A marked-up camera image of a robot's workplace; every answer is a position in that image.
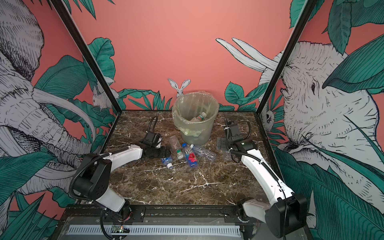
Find small blue label bottle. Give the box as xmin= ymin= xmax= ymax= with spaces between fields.
xmin=161 ymin=156 xmax=174 ymax=170

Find clear square green-label bottle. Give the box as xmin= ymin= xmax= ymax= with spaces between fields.
xmin=169 ymin=136 xmax=184 ymax=160

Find red green label bottle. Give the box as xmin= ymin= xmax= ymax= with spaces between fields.
xmin=191 ymin=112 xmax=207 ymax=123

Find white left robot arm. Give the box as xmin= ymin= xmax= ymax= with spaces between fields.
xmin=69 ymin=143 xmax=171 ymax=213

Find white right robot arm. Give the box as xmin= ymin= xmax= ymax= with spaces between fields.
xmin=224 ymin=119 xmax=308 ymax=239

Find grey mesh waste bin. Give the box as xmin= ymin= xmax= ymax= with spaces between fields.
xmin=172 ymin=92 xmax=220 ymax=146

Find yellow-green bin liner bag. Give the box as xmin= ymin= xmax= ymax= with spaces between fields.
xmin=172 ymin=91 xmax=220 ymax=137

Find crumpled clear white-cap bottle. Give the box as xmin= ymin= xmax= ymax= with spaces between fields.
xmin=191 ymin=144 xmax=217 ymax=161

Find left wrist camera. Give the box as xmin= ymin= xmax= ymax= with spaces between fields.
xmin=141 ymin=131 xmax=163 ymax=148

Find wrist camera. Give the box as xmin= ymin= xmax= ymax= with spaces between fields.
xmin=225 ymin=119 xmax=244 ymax=143
xmin=141 ymin=131 xmax=163 ymax=148

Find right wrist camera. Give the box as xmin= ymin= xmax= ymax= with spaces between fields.
xmin=225 ymin=119 xmax=244 ymax=143

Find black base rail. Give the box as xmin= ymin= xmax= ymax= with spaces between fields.
xmin=64 ymin=204 xmax=259 ymax=224

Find white slotted cable duct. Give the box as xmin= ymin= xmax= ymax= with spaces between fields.
xmin=67 ymin=224 xmax=242 ymax=238

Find black right frame post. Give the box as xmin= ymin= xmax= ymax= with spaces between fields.
xmin=256 ymin=0 xmax=317 ymax=116

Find black frame post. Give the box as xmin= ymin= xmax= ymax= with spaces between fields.
xmin=256 ymin=0 xmax=317 ymax=116
xmin=51 ymin=0 xmax=123 ymax=115

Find black left frame post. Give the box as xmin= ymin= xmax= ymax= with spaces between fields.
xmin=51 ymin=0 xmax=123 ymax=115

